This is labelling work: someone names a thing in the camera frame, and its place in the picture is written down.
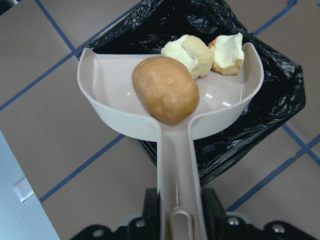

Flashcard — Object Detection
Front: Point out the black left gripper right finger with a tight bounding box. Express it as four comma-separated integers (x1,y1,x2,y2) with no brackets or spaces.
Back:
201,187,226,240

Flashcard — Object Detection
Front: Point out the brown bread roll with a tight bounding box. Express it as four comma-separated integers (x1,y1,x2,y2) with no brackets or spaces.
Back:
131,56,200,125

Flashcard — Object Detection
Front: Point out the beige plastic dustpan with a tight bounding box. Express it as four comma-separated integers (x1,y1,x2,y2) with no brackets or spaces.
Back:
77,42,264,240

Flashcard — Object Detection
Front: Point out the torn bread piece crusty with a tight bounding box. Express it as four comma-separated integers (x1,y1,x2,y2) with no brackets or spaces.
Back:
208,32,245,75

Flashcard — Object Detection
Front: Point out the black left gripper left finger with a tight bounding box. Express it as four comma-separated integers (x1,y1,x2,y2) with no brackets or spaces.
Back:
142,187,161,240

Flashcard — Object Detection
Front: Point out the torn bread piece pale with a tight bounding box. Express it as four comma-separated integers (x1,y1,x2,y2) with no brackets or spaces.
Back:
160,34,213,79

